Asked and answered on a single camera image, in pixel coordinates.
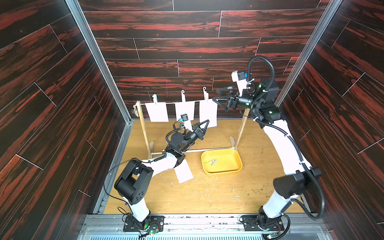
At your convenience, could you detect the wooden string rack frame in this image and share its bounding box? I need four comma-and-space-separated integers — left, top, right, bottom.
134, 101, 250, 159

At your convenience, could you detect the white string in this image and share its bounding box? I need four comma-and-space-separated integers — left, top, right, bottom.
135, 100, 217, 106

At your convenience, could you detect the yellow plastic tray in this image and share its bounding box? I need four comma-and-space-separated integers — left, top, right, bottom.
201, 149, 243, 176

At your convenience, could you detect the green white clothespin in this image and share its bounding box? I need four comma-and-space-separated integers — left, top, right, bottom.
152, 94, 158, 105

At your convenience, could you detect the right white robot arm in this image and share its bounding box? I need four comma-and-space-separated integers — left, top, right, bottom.
212, 55, 326, 240

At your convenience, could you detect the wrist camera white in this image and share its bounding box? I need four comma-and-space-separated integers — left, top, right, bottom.
179, 114, 193, 131
231, 70, 255, 97

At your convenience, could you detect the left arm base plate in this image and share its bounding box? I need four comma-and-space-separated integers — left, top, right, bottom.
123, 214, 165, 234

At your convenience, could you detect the aluminium corner profile right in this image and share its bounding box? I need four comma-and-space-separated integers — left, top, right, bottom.
275, 0, 343, 107

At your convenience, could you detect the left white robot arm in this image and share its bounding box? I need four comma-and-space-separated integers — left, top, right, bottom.
114, 120, 210, 230

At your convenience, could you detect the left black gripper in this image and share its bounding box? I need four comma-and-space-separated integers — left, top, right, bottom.
177, 120, 207, 155

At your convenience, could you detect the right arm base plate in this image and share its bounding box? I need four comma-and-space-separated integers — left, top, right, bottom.
239, 214, 285, 232

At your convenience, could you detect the aluminium corner profile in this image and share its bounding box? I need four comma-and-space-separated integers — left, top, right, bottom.
275, 0, 343, 107
65, 0, 132, 124

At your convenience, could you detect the aluminium front rail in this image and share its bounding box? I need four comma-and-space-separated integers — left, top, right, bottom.
78, 213, 333, 240

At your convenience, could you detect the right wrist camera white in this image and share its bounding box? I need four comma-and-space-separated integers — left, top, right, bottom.
231, 70, 255, 97

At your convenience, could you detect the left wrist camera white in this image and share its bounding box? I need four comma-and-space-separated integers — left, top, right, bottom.
179, 114, 193, 131

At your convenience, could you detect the aluminium corner profile left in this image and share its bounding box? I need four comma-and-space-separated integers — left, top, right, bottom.
65, 0, 132, 124

